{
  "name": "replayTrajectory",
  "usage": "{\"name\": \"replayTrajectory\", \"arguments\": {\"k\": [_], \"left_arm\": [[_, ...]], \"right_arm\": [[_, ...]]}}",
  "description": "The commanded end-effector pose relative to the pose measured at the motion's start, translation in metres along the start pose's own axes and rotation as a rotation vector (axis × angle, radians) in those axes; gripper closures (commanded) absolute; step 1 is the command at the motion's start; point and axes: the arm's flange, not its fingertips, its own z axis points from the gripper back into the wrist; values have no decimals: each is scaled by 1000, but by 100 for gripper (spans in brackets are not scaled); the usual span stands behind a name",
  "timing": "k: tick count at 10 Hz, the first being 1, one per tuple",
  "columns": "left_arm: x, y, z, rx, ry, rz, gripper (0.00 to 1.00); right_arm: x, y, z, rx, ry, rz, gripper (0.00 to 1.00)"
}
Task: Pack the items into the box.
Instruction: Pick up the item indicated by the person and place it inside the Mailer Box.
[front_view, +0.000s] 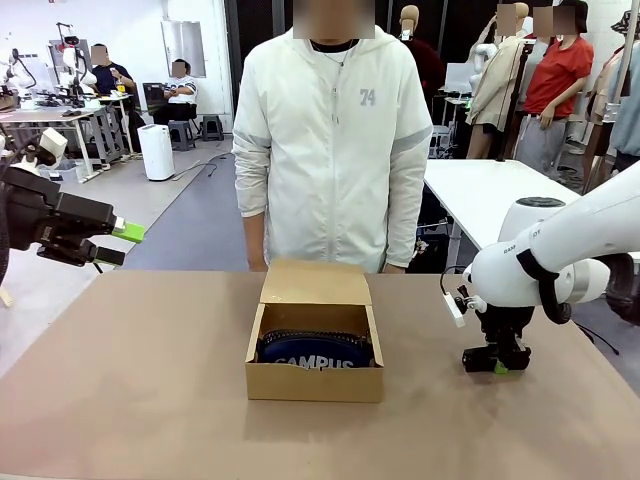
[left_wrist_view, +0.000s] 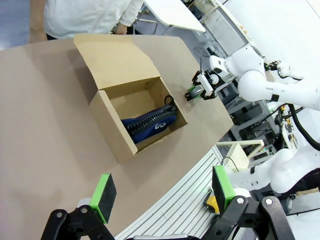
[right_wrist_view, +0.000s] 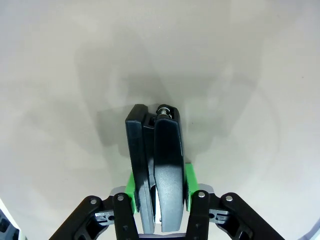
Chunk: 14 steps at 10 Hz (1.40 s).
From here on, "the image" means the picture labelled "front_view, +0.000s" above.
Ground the grey computer tower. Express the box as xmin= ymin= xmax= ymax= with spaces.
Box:
xmin=427 ymin=124 xmax=454 ymax=160

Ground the white air purifier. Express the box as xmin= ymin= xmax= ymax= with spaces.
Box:
xmin=137 ymin=124 xmax=176 ymax=182

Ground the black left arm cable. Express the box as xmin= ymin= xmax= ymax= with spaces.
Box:
xmin=0 ymin=189 xmax=11 ymax=286

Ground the grey storage bin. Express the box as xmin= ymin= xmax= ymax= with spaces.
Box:
xmin=38 ymin=159 xmax=85 ymax=185

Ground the person in grey-blue shirt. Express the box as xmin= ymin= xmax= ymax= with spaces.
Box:
xmin=612 ymin=84 xmax=640 ymax=174

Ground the black stapler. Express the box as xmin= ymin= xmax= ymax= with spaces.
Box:
xmin=461 ymin=345 xmax=532 ymax=374

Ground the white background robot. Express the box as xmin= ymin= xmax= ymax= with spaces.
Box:
xmin=49 ymin=22 xmax=99 ymax=109

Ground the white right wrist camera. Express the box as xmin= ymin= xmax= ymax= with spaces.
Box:
xmin=441 ymin=292 xmax=467 ymax=329

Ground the seated person white shirt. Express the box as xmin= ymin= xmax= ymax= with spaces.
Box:
xmin=152 ymin=58 xmax=199 ymax=126

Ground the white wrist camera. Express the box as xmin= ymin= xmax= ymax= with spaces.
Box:
xmin=19 ymin=127 xmax=69 ymax=176
xmin=441 ymin=292 xmax=467 ymax=329

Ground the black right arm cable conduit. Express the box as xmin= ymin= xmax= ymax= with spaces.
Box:
xmin=517 ymin=249 xmax=640 ymax=326

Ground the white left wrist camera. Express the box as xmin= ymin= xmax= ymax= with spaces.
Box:
xmin=19 ymin=127 xmax=69 ymax=176

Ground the brown cardboard box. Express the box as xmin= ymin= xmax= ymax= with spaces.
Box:
xmin=244 ymin=258 xmax=386 ymax=404

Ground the grey plastic stool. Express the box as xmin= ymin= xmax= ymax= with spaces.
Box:
xmin=168 ymin=119 xmax=197 ymax=152
xmin=199 ymin=114 xmax=225 ymax=143

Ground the white table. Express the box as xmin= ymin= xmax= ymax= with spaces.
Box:
xmin=423 ymin=158 xmax=584 ymax=254

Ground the black floor cable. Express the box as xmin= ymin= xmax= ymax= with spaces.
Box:
xmin=574 ymin=322 xmax=621 ymax=356

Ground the mannequin in beige coat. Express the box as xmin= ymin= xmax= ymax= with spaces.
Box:
xmin=467 ymin=2 xmax=534 ymax=161

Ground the person in navy shirt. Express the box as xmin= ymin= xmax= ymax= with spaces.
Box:
xmin=91 ymin=43 xmax=146 ymax=151

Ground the person in white jacket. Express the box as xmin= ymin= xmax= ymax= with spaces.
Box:
xmin=232 ymin=24 xmax=434 ymax=275

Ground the navy CAMPUS pencil case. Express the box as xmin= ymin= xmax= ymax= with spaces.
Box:
xmin=256 ymin=327 xmax=375 ymax=372

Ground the black tripod leg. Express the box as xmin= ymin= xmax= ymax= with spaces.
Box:
xmin=0 ymin=122 xmax=105 ymax=275

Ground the white background desk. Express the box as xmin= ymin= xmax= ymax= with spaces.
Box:
xmin=0 ymin=107 xmax=101 ymax=186

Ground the mannequin in dark clothes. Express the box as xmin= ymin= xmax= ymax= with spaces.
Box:
xmin=399 ymin=4 xmax=446 ymax=126

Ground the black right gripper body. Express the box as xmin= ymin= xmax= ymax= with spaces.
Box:
xmin=478 ymin=303 xmax=536 ymax=346

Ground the person's right forearm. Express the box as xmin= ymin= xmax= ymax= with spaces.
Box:
xmin=242 ymin=213 xmax=269 ymax=256

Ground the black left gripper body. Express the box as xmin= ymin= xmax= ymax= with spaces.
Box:
xmin=0 ymin=167 xmax=117 ymax=251

